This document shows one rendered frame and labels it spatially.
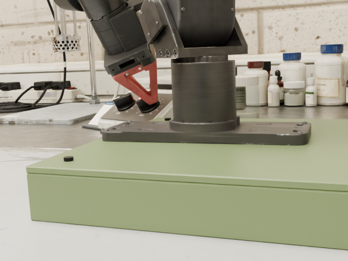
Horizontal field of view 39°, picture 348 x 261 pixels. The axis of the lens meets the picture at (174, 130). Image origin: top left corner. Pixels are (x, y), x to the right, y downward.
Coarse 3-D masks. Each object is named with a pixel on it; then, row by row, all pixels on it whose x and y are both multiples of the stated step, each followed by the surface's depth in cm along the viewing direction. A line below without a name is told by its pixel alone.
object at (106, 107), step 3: (105, 105) 93; (108, 105) 93; (111, 105) 92; (102, 108) 93; (105, 108) 93; (108, 108) 92; (99, 111) 93; (102, 111) 92; (105, 111) 92; (96, 114) 93; (99, 114) 92; (102, 114) 92; (96, 117) 92; (99, 117) 91; (93, 120) 92; (96, 120) 91
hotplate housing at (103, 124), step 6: (162, 84) 81; (168, 84) 80; (162, 90) 79; (168, 90) 78; (168, 108) 73; (162, 114) 73; (168, 114) 73; (102, 120) 79; (108, 120) 78; (114, 120) 77; (102, 126) 79; (108, 126) 78
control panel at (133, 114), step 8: (136, 96) 80; (160, 96) 77; (168, 96) 76; (136, 104) 78; (160, 104) 75; (112, 112) 79; (120, 112) 78; (128, 112) 77; (136, 112) 76; (152, 112) 73; (120, 120) 76; (128, 120) 74; (136, 120) 73; (144, 120) 72
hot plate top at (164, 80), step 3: (168, 75) 89; (138, 78) 83; (141, 78) 83; (144, 78) 82; (147, 78) 82; (159, 78) 80; (162, 78) 80; (165, 78) 79; (168, 78) 79; (138, 81) 83; (141, 81) 82; (144, 81) 82; (147, 81) 81; (159, 81) 79; (162, 81) 79; (165, 81) 78; (168, 81) 78
